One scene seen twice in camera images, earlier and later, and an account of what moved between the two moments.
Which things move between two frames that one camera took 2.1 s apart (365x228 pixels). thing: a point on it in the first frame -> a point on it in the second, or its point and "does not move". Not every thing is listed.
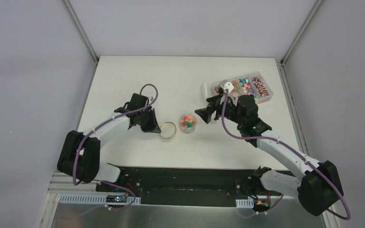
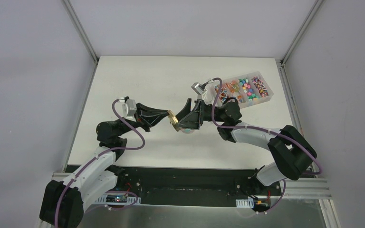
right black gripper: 206,113 -> 192,119
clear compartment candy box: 252,83 does not move
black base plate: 174,186 does not move
